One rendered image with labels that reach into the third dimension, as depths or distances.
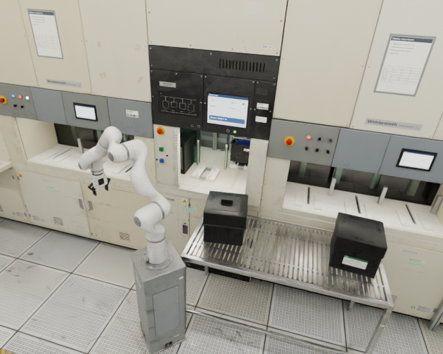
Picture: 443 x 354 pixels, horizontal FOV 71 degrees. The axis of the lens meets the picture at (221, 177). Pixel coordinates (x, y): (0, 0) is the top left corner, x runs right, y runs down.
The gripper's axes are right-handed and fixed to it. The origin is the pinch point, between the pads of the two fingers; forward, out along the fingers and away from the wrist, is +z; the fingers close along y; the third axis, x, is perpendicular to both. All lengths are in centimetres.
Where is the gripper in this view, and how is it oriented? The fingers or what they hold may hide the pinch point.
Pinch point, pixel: (100, 191)
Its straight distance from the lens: 235.8
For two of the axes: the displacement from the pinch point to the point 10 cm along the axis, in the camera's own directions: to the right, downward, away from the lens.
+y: 6.4, -3.5, 6.9
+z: -0.5, 8.7, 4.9
